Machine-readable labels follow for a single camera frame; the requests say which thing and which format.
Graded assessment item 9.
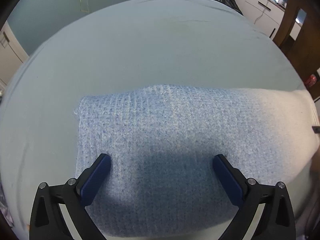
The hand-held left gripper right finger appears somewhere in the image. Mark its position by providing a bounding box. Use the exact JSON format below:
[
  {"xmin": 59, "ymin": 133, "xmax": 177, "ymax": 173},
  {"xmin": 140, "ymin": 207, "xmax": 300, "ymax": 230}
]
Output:
[{"xmin": 212, "ymin": 154, "xmax": 296, "ymax": 240}]

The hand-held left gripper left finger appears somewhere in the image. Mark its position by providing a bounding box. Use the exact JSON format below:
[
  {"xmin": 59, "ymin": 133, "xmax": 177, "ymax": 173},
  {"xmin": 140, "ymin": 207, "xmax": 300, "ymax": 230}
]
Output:
[{"xmin": 29, "ymin": 153, "xmax": 111, "ymax": 240}]

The blue and white knit sweater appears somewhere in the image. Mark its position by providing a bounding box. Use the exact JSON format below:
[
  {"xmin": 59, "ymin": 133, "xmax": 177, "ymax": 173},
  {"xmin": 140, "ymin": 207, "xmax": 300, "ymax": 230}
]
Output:
[{"xmin": 74, "ymin": 84, "xmax": 320, "ymax": 238}]

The red can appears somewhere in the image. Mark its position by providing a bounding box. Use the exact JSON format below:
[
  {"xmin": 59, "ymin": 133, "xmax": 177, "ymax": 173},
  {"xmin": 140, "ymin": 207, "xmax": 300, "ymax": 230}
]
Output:
[{"xmin": 304, "ymin": 74, "xmax": 318, "ymax": 87}]

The brown wooden chair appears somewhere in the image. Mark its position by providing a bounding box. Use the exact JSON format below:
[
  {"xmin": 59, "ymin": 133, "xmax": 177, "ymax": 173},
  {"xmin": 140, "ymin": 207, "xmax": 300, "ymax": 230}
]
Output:
[{"xmin": 272, "ymin": 0, "xmax": 320, "ymax": 88}]

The bed with blue sheet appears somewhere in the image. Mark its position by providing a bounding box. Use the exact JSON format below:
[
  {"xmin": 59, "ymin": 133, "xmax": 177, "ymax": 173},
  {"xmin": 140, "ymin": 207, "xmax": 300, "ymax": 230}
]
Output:
[{"xmin": 0, "ymin": 0, "xmax": 320, "ymax": 240}]

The white door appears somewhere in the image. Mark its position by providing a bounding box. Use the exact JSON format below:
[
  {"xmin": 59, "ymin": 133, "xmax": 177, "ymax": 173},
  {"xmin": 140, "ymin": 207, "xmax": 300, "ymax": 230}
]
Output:
[{"xmin": 0, "ymin": 21, "xmax": 30, "ymax": 85}]

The white cable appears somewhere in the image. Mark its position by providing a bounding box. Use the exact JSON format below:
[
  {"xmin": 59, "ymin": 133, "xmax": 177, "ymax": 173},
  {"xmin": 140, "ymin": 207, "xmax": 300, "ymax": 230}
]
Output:
[{"xmin": 254, "ymin": 0, "xmax": 270, "ymax": 26}]

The white wall cabinet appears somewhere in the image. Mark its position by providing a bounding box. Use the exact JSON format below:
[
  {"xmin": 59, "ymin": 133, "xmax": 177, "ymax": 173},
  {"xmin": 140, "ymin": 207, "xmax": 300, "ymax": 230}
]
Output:
[{"xmin": 196, "ymin": 0, "xmax": 290, "ymax": 38}]

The door handle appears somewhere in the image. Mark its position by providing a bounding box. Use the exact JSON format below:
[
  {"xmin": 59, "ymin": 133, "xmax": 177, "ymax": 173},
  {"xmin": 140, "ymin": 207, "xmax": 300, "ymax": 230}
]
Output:
[{"xmin": 0, "ymin": 31, "xmax": 10, "ymax": 48}]

